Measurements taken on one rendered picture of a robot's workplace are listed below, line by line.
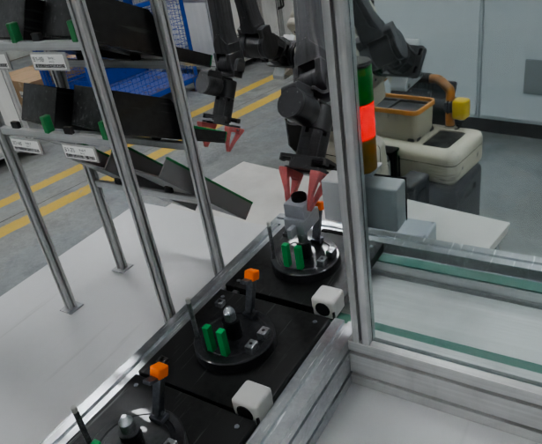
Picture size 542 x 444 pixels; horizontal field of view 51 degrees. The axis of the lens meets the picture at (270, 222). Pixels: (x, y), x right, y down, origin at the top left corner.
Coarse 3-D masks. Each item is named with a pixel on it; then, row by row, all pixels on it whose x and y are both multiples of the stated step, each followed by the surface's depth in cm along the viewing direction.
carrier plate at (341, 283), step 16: (288, 240) 123; (336, 240) 120; (256, 256) 119; (240, 272) 115; (272, 272) 113; (336, 272) 110; (240, 288) 110; (256, 288) 109; (272, 288) 108; (288, 288) 108; (304, 288) 107; (288, 304) 105; (304, 304) 103
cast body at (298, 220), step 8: (296, 192) 109; (304, 192) 108; (288, 200) 108; (296, 200) 107; (304, 200) 107; (288, 208) 107; (296, 208) 106; (304, 208) 106; (288, 216) 108; (296, 216) 107; (304, 216) 107; (312, 216) 109; (288, 224) 109; (296, 224) 108; (304, 224) 107; (312, 224) 110; (288, 232) 107; (296, 232) 108; (304, 232) 108
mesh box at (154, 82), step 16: (128, 0) 598; (144, 0) 583; (176, 0) 546; (176, 16) 550; (176, 32) 554; (192, 48) 573; (48, 80) 539; (80, 80) 504; (112, 80) 510; (128, 80) 523; (144, 80) 536; (160, 80) 552; (192, 80) 582; (160, 96) 555
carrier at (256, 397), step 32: (192, 320) 94; (224, 320) 94; (256, 320) 98; (288, 320) 100; (320, 320) 98; (160, 352) 97; (192, 352) 96; (224, 352) 91; (256, 352) 91; (288, 352) 93; (192, 384) 90; (224, 384) 88; (256, 384) 85; (256, 416) 82
